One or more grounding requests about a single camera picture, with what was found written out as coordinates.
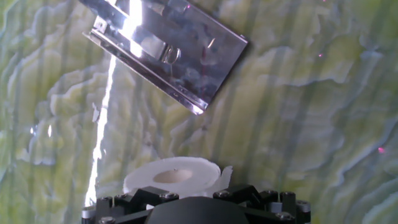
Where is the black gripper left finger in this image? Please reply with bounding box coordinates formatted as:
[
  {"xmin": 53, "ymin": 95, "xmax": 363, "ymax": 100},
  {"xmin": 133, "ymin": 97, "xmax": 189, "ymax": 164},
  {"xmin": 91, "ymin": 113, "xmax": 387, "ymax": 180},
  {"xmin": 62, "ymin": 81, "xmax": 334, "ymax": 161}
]
[{"xmin": 81, "ymin": 185, "xmax": 180, "ymax": 224}]

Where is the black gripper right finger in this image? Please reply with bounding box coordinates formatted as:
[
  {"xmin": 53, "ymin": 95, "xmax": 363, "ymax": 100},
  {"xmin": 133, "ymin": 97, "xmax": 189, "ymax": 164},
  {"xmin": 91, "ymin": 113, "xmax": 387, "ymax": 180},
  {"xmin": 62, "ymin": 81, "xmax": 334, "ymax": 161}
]
[{"xmin": 212, "ymin": 183, "xmax": 312, "ymax": 224}]

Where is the white toilet paper roll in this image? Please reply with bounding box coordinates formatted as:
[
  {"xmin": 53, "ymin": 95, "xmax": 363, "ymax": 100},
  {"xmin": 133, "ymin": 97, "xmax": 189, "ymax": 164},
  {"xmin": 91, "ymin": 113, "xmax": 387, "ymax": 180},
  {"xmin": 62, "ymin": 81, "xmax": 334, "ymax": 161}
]
[{"xmin": 123, "ymin": 156, "xmax": 233, "ymax": 198}]

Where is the green marble pattern mat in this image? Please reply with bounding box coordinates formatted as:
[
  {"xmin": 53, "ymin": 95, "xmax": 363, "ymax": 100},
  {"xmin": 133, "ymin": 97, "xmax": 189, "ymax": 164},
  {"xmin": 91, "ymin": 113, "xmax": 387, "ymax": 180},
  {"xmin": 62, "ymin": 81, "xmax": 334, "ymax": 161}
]
[{"xmin": 0, "ymin": 0, "xmax": 398, "ymax": 224}]

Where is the chrome toilet paper holder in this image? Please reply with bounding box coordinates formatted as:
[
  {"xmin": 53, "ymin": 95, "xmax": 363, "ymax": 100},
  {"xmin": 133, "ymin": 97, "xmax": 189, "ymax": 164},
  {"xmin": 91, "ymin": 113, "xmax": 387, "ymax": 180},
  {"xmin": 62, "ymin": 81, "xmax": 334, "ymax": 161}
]
[{"xmin": 78, "ymin": 0, "xmax": 249, "ymax": 116}]

